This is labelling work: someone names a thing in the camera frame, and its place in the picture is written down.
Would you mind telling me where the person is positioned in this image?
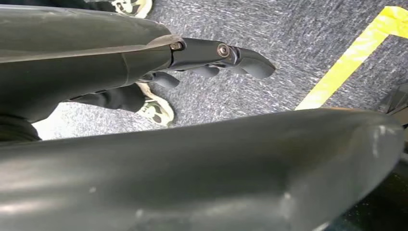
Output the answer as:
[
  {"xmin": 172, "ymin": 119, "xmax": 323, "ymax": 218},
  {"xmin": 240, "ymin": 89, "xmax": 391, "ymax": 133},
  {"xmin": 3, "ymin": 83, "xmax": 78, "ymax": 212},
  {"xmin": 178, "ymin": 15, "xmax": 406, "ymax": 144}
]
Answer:
[{"xmin": 0, "ymin": 0, "xmax": 175, "ymax": 128}]

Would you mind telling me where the person's foot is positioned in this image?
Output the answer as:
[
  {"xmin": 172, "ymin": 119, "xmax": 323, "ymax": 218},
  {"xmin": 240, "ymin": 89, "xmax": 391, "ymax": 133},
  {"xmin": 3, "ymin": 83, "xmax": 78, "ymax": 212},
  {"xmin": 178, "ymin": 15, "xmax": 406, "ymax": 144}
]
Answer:
[
  {"xmin": 136, "ymin": 82, "xmax": 175, "ymax": 128},
  {"xmin": 111, "ymin": 0, "xmax": 153, "ymax": 19}
]

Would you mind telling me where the yellow floor tape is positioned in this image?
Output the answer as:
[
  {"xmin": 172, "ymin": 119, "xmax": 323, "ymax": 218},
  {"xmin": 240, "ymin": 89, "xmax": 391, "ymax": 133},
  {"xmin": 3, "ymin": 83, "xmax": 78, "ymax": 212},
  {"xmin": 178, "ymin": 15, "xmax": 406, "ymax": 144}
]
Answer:
[{"xmin": 294, "ymin": 5, "xmax": 408, "ymax": 111}]

